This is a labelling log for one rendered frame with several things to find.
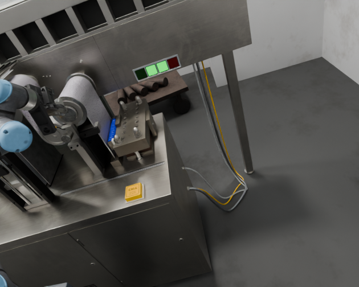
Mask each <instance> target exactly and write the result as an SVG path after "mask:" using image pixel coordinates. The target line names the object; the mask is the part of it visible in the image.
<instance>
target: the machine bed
mask: <svg viewBox="0 0 359 287"><path fill-rule="evenodd" d="M153 119H154V121H155V123H156V127H157V136H153V134H152V138H153V151H152V152H150V153H146V154H143V155H142V156H143V158H142V159H141V160H139V161H138V160H137V159H136V157H133V158H130V159H127V157H126V155H124V156H123V161H122V166H119V167H115V168H114V167H113V166H112V164H111V156H112V154H111V152H110V151H108V156H107V162H106V167H105V173H104V178H101V179H98V180H95V181H94V180H93V178H94V173H93V172H92V171H91V169H90V168H89V167H88V165H87V164H86V163H85V162H84V160H83V159H82V157H81V156H80V155H79V153H78V152H77V151H76V149H75V150H71V149H70V148H69V147H68V146H67V147H64V148H61V149H58V152H59V153H60V154H61V155H62V157H61V160H60V162H59V165H58V168H57V169H56V172H55V175H54V177H53V180H52V182H51V184H50V185H49V184H47V187H48V188H49V189H50V190H51V191H52V192H53V193H54V194H55V196H54V199H53V202H52V203H50V204H49V203H47V204H44V205H41V206H37V207H34V208H31V209H28V210H26V211H23V212H22V211H21V210H20V209H19V208H18V207H17V206H16V205H14V204H13V203H12V202H11V201H9V200H8V199H7V198H6V197H5V196H4V195H2V194H1V193H0V250H3V249H7V248H11V247H14V246H17V245H21V244H24V243H28V242H31V241H34V240H38V239H41V238H44V237H48V236H51V235H55V234H58V233H62V232H65V231H69V230H72V229H75V228H79V227H82V226H86V225H89V224H92V223H96V222H100V221H102V220H106V219H110V218H114V217H116V216H120V215H123V214H127V213H130V212H133V211H137V210H141V209H143V208H147V207H151V206H155V205H157V204H161V203H165V202H168V201H171V200H174V196H173V186H172V177H171V171H170V162H169V152H168V143H167V137H166V127H165V118H164V115H163V113H159V114H155V115H153ZM163 161H165V164H164V165H161V166H157V167H154V168H151V169H147V170H144V171H141V172H138V173H134V174H131V175H128V176H125V177H122V178H118V179H115V180H112V181H109V182H105V183H102V184H99V185H95V186H92V187H89V188H85V189H83V190H79V191H76V192H72V193H70V194H66V195H63V196H60V195H61V193H62V192H66V191H69V190H73V189H75V188H78V187H82V186H85V185H89V184H91V183H95V182H98V181H102V180H105V179H108V178H111V177H115V176H117V175H121V174H124V173H128V172H130V171H133V170H137V169H140V168H143V167H147V166H150V165H153V164H156V163H160V162H163ZM136 183H141V184H144V198H143V199H140V200H137V201H134V202H130V203H127V204H125V190H126V187H127V186H130V185H134V184H136ZM16 189H17V190H19V191H20V192H21V193H22V194H23V195H24V196H25V197H26V198H27V199H28V200H31V199H35V198H36V197H34V196H33V194H32V193H31V192H29V190H27V189H26V188H25V187H24V186H20V187H17V188H16Z"/></svg>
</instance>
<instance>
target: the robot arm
mask: <svg viewBox="0 0 359 287"><path fill-rule="evenodd" d="M48 89H50V90H51V91H49V90H48ZM53 95H55V92H54V90H53V89H51V88H48V87H41V88H39V87H36V86H34V85H31V84H27V85H25V86H21V85H18V84H14V83H11V82H9V81H7V80H2V79H0V156H2V155H4V154H6V153H8V152H15V153H16V152H21V151H24V150H26V149H27V148H28V147H29V146H30V145H31V143H32V132H31V130H30V129H29V128H28V127H27V126H25V125H24V124H23V123H21V122H19V121H14V117H15V112H16V109H20V110H27V111H28V112H29V114H30V115H31V117H32V118H33V120H34V121H35V123H36V124H37V126H38V128H39V129H40V131H41V132H42V134H43V135H44V136H46V135H49V134H53V133H55V132H56V131H57V129H56V127H55V125H54V124H53V122H52V121H51V119H50V117H49V116H60V115H61V113H64V114H66V113H67V112H68V110H67V108H66V107H65V106H64V103H63V101H62V99H61V98H60V97H58V101H56V102H55V101H54V97H53ZM0 287H19V286H17V285H15V284H14V283H13V282H12V281H11V280H10V278H9V276H8V275H7V273H6V272H5V270H4V268H3V267H2V265H1V264H0Z"/></svg>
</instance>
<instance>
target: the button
mask: <svg viewBox="0 0 359 287"><path fill-rule="evenodd" d="M139 198H142V184H141V183H136V184H133V185H130V186H127V187H126V190H125V200H126V201H127V202H129V201H132V200H135V199H139Z"/></svg>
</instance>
